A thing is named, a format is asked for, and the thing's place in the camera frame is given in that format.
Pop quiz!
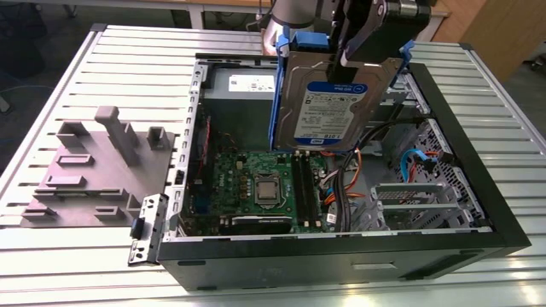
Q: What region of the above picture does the green motherboard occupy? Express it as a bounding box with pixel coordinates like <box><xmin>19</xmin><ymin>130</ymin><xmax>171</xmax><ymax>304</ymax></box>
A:
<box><xmin>183</xmin><ymin>152</ymin><xmax>338</xmax><ymax>237</ymax></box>

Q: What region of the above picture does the brown board panel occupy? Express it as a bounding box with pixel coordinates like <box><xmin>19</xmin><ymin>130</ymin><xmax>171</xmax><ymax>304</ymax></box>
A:
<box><xmin>430</xmin><ymin>0</ymin><xmax>546</xmax><ymax>84</ymax></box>

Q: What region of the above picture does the black office chair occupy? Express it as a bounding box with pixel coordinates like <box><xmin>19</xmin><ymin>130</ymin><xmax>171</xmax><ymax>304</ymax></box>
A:
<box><xmin>0</xmin><ymin>0</ymin><xmax>48</xmax><ymax>79</ymax></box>

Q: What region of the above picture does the black graphics card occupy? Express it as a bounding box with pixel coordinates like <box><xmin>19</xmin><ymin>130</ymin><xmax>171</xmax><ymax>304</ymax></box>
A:
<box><xmin>222</xmin><ymin>214</ymin><xmax>295</xmax><ymax>237</ymax></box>

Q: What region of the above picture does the black cable bundle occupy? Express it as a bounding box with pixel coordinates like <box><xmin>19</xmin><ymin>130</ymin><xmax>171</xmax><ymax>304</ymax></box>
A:
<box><xmin>332</xmin><ymin>116</ymin><xmax>427</xmax><ymax>233</ymax></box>

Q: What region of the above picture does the silver CPU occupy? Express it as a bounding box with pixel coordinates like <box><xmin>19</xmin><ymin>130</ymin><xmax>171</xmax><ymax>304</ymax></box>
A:
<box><xmin>255</xmin><ymin>178</ymin><xmax>283</xmax><ymax>204</ymax></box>

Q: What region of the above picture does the orange wire bundle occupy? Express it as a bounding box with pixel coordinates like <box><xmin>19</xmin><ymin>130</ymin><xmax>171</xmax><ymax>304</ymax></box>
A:
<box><xmin>322</xmin><ymin>148</ymin><xmax>368</xmax><ymax>207</ymax></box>

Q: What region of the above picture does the hard disk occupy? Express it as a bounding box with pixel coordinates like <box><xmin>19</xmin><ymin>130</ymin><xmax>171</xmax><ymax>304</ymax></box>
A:
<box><xmin>267</xmin><ymin>31</ymin><xmax>418</xmax><ymax>153</ymax></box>

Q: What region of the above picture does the CPU socket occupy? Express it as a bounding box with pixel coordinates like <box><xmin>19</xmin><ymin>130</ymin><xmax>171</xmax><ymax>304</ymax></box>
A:
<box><xmin>252</xmin><ymin>172</ymin><xmax>287</xmax><ymax>210</ymax></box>

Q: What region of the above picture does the thin red wire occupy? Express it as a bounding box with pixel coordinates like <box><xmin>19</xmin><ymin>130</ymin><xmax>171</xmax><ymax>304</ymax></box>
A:
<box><xmin>194</xmin><ymin>114</ymin><xmax>214</xmax><ymax>186</ymax></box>

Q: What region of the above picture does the grey power supply unit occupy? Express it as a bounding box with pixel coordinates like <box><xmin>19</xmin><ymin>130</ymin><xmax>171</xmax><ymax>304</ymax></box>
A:
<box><xmin>200</xmin><ymin>68</ymin><xmax>278</xmax><ymax>153</ymax></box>

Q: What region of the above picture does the red orange disk power wire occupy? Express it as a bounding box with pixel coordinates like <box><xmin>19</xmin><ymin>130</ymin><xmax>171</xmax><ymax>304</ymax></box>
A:
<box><xmin>426</xmin><ymin>150</ymin><xmax>466</xmax><ymax>175</ymax></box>

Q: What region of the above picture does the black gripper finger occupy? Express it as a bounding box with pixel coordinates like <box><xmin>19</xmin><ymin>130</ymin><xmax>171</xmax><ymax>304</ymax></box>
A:
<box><xmin>326</xmin><ymin>0</ymin><xmax>390</xmax><ymax>86</ymax></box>
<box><xmin>362</xmin><ymin>0</ymin><xmax>431</xmax><ymax>61</ymax></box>

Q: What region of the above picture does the grey parts rack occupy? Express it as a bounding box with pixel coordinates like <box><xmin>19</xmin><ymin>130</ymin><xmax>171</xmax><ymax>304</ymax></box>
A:
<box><xmin>20</xmin><ymin>106</ymin><xmax>183</xmax><ymax>230</ymax></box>

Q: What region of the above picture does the metal expansion slot bracket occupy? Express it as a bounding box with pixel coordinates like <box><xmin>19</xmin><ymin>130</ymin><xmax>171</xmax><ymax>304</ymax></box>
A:
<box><xmin>127</xmin><ymin>193</ymin><xmax>170</xmax><ymax>268</ymax></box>

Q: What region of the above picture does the metal drive cage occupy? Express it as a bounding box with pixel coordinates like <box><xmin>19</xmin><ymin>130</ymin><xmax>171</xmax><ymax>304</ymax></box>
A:
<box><xmin>370</xmin><ymin>72</ymin><xmax>431</xmax><ymax>137</ymax></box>

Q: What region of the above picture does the blue SATA wire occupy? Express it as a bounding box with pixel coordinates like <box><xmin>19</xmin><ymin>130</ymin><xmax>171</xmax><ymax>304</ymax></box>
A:
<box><xmin>401</xmin><ymin>148</ymin><xmax>438</xmax><ymax>185</ymax></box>

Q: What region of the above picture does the black PC case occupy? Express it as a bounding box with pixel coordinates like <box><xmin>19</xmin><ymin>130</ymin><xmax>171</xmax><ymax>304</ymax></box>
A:
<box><xmin>155</xmin><ymin>52</ymin><xmax>534</xmax><ymax>292</ymax></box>

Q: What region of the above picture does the wooden desk white frame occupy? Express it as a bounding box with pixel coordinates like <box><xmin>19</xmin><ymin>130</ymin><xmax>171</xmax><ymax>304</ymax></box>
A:
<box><xmin>170</xmin><ymin>0</ymin><xmax>453</xmax><ymax>42</ymax></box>

